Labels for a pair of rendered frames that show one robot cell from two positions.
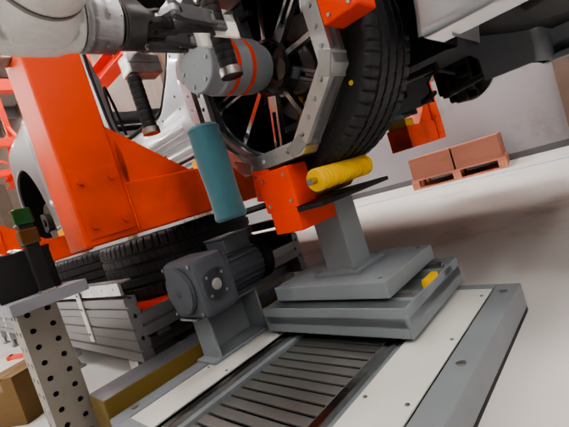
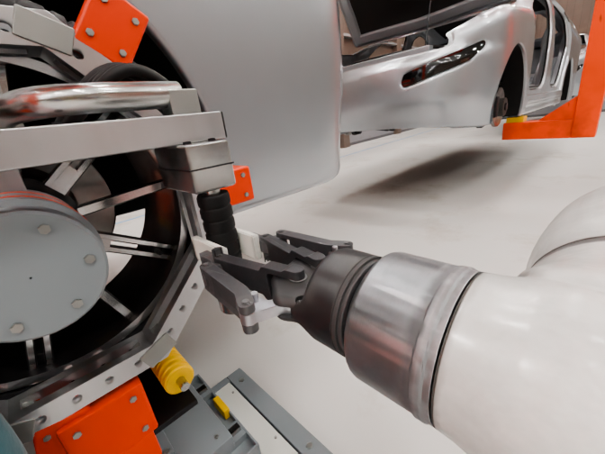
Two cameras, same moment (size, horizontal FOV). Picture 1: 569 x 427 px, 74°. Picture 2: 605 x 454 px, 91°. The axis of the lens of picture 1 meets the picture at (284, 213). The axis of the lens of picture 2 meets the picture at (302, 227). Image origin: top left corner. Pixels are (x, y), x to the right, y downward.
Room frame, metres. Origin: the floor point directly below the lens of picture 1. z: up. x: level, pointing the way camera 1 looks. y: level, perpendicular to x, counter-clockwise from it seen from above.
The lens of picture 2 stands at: (0.62, 0.34, 0.96)
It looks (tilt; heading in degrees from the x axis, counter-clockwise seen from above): 20 degrees down; 274
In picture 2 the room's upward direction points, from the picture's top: 7 degrees counter-clockwise
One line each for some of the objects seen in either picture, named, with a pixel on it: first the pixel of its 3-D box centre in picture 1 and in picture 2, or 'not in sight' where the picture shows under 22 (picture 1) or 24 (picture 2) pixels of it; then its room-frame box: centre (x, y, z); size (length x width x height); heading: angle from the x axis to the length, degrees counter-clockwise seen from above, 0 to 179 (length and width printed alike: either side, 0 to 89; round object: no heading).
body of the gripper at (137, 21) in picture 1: (140, 26); (326, 289); (0.63, 0.13, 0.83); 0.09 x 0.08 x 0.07; 136
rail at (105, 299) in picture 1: (42, 310); not in sight; (2.07, 1.43, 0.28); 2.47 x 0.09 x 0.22; 46
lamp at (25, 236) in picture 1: (28, 236); not in sight; (0.92, 0.61, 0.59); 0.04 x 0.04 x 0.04; 46
